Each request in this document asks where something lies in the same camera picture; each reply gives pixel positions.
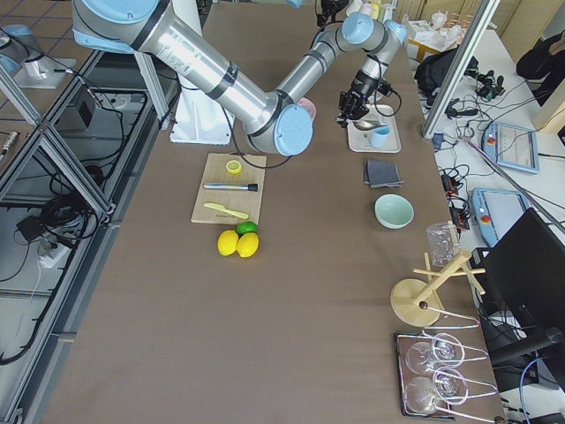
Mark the upper yellow lemon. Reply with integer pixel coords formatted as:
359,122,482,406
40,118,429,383
216,230,239,256

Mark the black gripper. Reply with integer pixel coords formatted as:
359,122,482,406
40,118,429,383
338,71,380,122

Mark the half lemon slice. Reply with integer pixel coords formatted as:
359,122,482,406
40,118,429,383
225,159,243,175

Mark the yellow lemon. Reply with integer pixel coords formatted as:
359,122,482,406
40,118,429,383
237,232,260,258
216,230,239,256

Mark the black monitor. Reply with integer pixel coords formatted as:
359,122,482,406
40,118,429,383
471,207,565,367

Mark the wooden mug tree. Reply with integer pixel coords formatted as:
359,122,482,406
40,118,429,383
390,220,487,327

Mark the grey folded cloth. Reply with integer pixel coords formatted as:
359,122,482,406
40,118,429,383
364,159,403,188

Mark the seated person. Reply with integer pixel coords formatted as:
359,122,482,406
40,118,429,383
516,32,564,106

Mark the green bowl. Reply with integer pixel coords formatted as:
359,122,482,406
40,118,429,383
374,193,415,230

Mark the aluminium frame post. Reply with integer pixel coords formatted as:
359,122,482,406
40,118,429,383
422,0,500,139

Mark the lower yellow lemon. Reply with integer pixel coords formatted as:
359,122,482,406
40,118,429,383
237,232,260,258

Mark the glass rack tray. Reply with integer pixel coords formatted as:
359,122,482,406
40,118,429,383
394,323,498,423

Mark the blue teach pendant near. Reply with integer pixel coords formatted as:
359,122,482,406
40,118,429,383
470,187,531,247

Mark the bamboo cutting board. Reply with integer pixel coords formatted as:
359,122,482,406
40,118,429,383
191,153,267,224

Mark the pink bowl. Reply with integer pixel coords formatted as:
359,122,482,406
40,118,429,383
297,97,317,120

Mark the steel muddler black tip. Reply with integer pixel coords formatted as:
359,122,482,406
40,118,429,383
202,183,259,192

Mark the blue cup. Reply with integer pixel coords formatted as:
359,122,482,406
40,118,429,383
369,126,390,148

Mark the blue teach pendant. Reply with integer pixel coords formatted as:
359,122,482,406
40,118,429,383
470,187,531,247
481,121,539,174

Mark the cream serving tray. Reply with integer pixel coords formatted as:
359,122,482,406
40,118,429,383
347,104,401,154

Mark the black bag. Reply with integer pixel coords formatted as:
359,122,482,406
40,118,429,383
414,48,458,110

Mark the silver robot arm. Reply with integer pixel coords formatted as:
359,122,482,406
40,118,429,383
72,1,407,156
1,24,51,81

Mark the green lime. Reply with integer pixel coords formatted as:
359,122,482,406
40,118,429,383
236,221,258,236

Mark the blue teach pendant far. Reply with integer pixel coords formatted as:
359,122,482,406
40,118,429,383
481,121,539,174

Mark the steel ice scoop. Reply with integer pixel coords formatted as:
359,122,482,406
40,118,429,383
352,119,388,131

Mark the yellow plastic knife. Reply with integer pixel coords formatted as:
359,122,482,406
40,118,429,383
203,202,249,219

